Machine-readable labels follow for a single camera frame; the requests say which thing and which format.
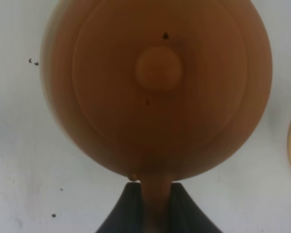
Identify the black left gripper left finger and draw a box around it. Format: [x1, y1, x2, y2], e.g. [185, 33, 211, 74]
[97, 182, 143, 233]

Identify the brown clay teapot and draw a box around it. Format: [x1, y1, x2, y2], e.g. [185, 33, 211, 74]
[41, 0, 272, 233]

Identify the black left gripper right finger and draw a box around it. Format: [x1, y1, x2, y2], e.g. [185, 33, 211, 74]
[168, 183, 222, 233]

